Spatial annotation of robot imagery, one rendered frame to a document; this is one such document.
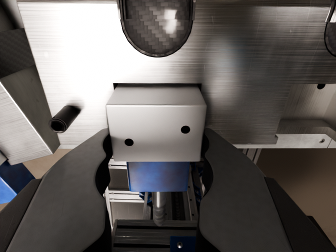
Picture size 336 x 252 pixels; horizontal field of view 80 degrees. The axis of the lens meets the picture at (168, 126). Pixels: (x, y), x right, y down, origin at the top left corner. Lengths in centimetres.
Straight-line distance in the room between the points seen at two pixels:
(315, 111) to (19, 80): 25
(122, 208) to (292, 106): 122
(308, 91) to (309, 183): 161
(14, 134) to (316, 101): 25
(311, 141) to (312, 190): 155
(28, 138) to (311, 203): 190
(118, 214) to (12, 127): 119
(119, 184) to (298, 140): 100
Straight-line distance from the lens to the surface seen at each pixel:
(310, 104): 20
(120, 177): 114
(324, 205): 205
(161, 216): 19
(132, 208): 131
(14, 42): 22
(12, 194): 25
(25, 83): 22
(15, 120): 21
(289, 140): 30
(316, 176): 176
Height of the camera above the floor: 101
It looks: 60 degrees down
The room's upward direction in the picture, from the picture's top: 178 degrees clockwise
